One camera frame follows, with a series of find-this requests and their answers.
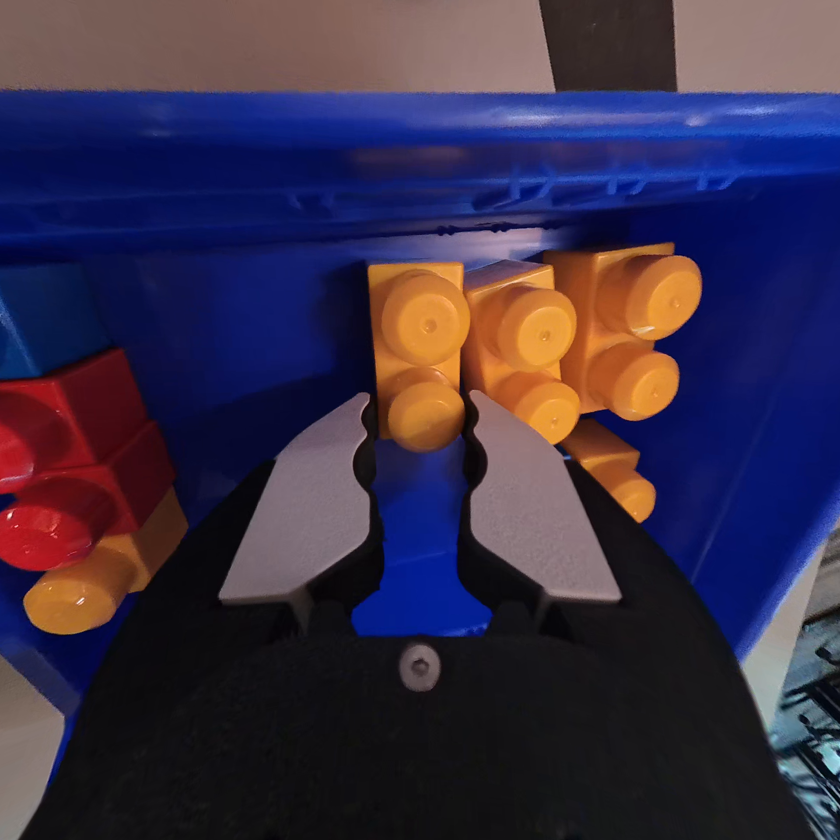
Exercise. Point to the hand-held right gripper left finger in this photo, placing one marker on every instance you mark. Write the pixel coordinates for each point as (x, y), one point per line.
(295, 525)

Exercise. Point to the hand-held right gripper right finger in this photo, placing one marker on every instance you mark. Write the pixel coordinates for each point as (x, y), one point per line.
(544, 525)

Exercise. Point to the blue plastic bin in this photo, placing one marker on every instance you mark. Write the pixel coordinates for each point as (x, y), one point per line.
(229, 315)

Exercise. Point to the blue single-stud block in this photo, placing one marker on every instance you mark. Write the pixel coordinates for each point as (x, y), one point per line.
(46, 315)

